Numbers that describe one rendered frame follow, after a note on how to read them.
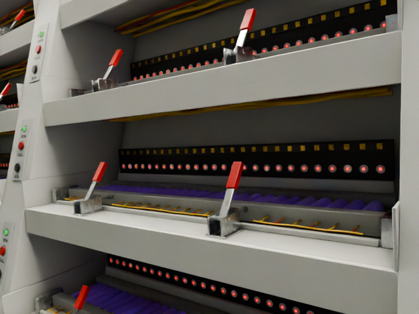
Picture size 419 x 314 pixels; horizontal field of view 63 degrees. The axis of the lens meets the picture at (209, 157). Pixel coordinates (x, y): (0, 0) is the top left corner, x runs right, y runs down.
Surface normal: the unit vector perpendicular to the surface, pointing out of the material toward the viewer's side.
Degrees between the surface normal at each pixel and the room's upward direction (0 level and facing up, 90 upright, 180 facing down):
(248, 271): 105
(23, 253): 90
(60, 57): 90
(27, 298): 90
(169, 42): 90
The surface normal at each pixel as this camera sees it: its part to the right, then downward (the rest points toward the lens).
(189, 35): -0.59, -0.17
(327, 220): -0.60, 0.10
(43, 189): 0.80, -0.01
